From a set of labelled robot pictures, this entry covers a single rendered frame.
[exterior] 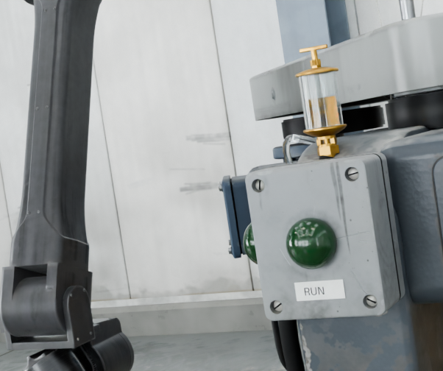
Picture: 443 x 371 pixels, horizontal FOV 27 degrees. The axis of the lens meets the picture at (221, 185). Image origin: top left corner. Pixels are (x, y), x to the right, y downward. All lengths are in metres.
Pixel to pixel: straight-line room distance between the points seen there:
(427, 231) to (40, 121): 0.48
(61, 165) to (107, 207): 5.95
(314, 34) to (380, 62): 4.89
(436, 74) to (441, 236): 0.15
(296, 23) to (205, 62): 0.98
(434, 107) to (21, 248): 0.43
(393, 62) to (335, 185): 0.19
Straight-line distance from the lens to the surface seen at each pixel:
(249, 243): 0.56
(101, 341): 0.96
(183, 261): 6.61
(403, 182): 0.57
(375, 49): 0.72
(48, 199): 0.90
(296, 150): 1.04
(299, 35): 5.63
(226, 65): 6.32
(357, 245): 0.53
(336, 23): 5.98
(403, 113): 0.69
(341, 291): 0.54
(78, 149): 0.94
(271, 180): 0.54
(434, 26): 0.68
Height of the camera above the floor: 1.35
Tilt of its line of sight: 3 degrees down
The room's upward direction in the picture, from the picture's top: 9 degrees counter-clockwise
